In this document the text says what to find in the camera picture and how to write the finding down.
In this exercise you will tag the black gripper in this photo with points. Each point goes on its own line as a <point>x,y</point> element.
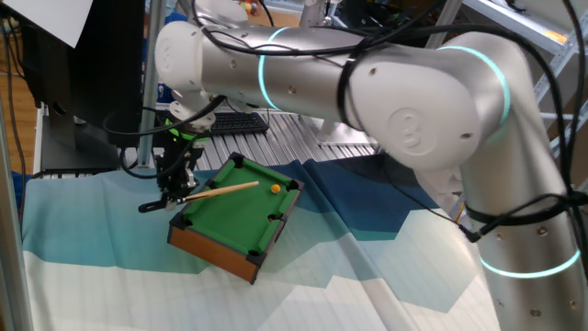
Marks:
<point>179,148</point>

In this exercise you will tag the wooden pool cue black butt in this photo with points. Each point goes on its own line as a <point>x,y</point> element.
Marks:
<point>220,190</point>

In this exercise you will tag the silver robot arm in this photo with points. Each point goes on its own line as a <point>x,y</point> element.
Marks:
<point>413,115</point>

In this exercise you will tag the mini green pool table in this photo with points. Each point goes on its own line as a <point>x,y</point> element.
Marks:
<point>239,220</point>

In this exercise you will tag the yellow white pool ball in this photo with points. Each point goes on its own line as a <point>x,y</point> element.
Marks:
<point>275,188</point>

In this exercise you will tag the black keyboard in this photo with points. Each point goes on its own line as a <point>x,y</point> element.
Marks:
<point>239,123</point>

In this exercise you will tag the blue white patterned cloth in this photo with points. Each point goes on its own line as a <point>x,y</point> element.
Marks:
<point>138,285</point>

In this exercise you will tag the black computer monitor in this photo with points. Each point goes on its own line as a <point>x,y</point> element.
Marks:
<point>105,69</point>

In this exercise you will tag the orange toy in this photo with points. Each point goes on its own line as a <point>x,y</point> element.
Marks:
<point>248,5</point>

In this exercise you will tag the tan cardboard sheet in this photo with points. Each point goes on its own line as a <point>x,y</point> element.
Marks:
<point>280,19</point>

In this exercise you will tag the white paper sheet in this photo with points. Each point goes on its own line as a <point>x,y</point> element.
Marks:
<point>50,18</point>

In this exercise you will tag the white foam block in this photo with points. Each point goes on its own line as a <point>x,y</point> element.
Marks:
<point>438,186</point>

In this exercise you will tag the grey metal shelf rack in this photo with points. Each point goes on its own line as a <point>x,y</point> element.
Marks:
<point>528,23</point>

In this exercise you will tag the aluminium frame post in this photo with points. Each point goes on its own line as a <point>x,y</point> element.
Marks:
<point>448,16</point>
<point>11,253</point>
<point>147,110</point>

